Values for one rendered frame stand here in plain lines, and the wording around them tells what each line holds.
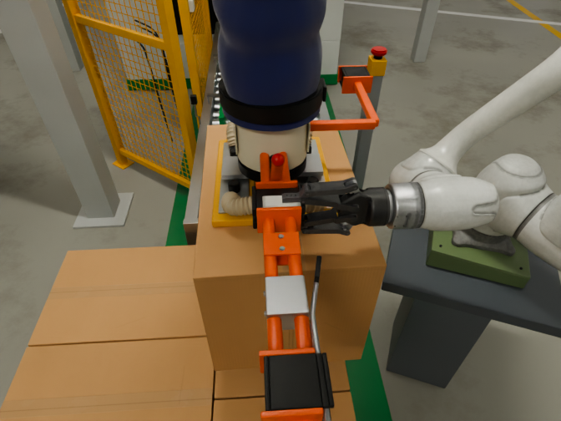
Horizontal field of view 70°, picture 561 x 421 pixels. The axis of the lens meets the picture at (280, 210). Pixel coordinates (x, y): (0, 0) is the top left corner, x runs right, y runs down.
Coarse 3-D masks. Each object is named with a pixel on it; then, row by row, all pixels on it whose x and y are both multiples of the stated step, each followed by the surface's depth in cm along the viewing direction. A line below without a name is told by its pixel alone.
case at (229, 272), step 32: (224, 128) 123; (224, 256) 84; (256, 256) 84; (352, 256) 84; (224, 288) 83; (256, 288) 84; (320, 288) 86; (352, 288) 87; (224, 320) 91; (256, 320) 92; (320, 320) 94; (352, 320) 96; (224, 352) 101; (256, 352) 102; (352, 352) 106
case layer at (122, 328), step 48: (96, 288) 142; (144, 288) 142; (192, 288) 142; (48, 336) 129; (96, 336) 129; (144, 336) 129; (192, 336) 129; (48, 384) 117; (96, 384) 117; (144, 384) 117; (192, 384) 117; (240, 384) 117; (336, 384) 117
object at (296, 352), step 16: (272, 352) 52; (288, 352) 52; (304, 352) 52; (272, 368) 50; (288, 368) 50; (304, 368) 50; (272, 384) 49; (288, 384) 49; (304, 384) 49; (272, 400) 48; (288, 400) 48; (304, 400) 48; (320, 400) 48; (272, 416) 46; (288, 416) 46; (304, 416) 47; (320, 416) 47
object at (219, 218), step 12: (216, 168) 105; (216, 180) 100; (228, 180) 100; (240, 180) 100; (252, 180) 100; (216, 192) 97; (240, 192) 96; (216, 204) 94; (216, 216) 91; (228, 216) 91; (240, 216) 91; (252, 216) 91
